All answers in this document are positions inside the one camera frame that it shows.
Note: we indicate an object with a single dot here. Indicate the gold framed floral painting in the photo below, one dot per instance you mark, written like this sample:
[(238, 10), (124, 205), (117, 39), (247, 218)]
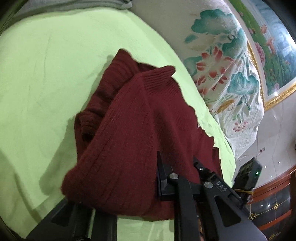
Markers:
[(272, 46)]

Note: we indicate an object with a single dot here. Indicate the wooden cabinet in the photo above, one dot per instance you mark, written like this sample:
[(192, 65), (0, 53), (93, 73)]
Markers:
[(277, 185)]

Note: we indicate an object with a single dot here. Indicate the maroon hooded sweater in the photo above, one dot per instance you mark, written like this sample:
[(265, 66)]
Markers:
[(138, 127)]

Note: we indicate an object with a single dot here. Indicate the white floral quilt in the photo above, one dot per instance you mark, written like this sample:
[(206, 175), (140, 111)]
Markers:
[(231, 92)]

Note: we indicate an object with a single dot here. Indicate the grey towel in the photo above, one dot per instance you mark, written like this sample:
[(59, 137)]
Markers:
[(92, 2)]

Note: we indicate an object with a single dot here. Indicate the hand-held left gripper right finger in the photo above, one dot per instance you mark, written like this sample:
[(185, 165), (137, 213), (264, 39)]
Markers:
[(185, 208)]

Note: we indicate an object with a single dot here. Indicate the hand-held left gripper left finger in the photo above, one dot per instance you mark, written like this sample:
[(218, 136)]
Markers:
[(76, 222)]

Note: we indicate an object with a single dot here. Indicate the lime green bed sheet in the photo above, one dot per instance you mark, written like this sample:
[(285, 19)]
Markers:
[(46, 81)]

